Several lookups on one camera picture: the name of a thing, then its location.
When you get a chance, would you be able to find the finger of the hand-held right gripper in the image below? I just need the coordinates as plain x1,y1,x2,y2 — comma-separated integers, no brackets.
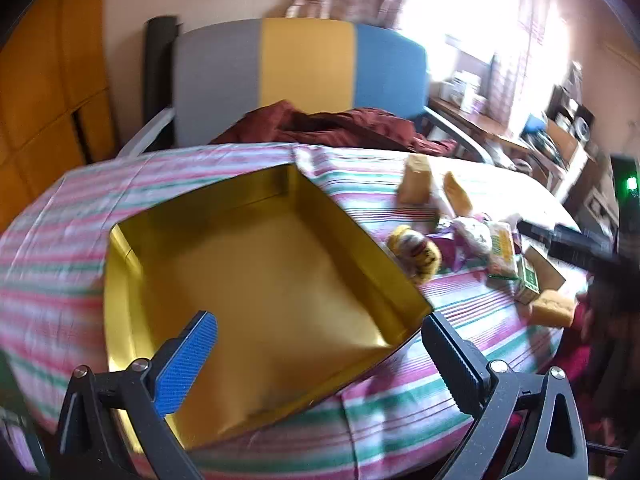
517,220,601,248
547,237,623,273

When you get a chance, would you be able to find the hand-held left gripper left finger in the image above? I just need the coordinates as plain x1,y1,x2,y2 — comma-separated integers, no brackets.
50,310,221,480

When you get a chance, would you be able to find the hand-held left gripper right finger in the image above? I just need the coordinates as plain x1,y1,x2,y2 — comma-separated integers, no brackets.
421,311,591,480

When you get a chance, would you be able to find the green yellow cracker packet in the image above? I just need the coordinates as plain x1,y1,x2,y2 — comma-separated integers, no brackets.
487,221,518,278

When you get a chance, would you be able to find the green white carton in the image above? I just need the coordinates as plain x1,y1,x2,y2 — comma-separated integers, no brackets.
515,255,542,306

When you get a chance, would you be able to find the pale bread piece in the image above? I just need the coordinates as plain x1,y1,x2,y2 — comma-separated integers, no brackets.
529,289,576,329

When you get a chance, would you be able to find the large white plastic wrap bundle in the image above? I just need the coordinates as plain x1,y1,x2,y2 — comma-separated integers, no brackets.
452,216,493,256

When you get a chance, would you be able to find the gold tin box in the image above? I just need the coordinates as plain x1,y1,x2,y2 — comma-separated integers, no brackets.
102,162,433,453

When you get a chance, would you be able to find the yellow sock bundle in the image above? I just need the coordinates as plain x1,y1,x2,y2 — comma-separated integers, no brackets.
387,224,443,286

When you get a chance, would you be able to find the large sponge cake piece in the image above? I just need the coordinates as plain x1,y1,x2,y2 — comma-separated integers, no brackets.
397,154,433,206

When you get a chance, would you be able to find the thin sponge cake slice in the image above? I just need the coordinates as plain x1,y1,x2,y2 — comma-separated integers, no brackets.
442,171,474,218

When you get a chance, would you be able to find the person's red clothing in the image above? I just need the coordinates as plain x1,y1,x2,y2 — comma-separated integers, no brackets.
550,305,618,413

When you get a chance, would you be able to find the wooden desk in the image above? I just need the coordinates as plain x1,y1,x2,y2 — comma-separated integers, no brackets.
430,95,601,196

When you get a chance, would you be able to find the white blue carton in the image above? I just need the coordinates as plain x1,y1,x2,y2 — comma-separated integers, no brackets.
450,72,488,113

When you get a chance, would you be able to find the striped pink curtain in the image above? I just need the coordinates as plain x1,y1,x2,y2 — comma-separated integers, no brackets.
492,0,566,131

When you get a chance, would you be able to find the striped tablecloth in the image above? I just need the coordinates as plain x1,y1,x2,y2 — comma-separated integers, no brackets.
0,142,583,480

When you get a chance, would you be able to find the dark red jacket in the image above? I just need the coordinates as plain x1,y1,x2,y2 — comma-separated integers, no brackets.
210,100,458,156

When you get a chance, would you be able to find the grey yellow blue armchair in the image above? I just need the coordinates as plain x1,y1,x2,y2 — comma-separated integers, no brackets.
116,17,496,163

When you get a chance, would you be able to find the black rolled mat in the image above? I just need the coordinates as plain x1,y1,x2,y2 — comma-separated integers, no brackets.
144,16,180,133

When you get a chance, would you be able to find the wooden wardrobe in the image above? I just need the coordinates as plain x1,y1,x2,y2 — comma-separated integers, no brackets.
0,0,121,231

